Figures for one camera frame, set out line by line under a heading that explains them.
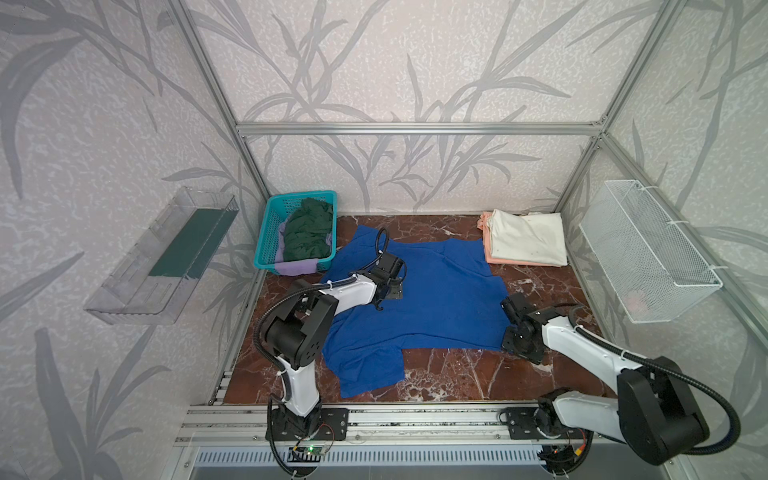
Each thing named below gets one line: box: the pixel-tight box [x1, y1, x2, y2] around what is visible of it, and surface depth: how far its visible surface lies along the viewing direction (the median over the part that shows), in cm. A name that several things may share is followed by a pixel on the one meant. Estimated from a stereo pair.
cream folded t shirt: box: [489, 209, 568, 266], surface depth 110 cm
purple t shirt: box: [275, 222, 332, 276], surface depth 96 cm
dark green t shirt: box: [283, 197, 333, 261], surface depth 110 cm
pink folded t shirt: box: [477, 211, 566, 267], surface depth 107 cm
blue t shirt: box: [321, 225, 507, 397], surface depth 91 cm
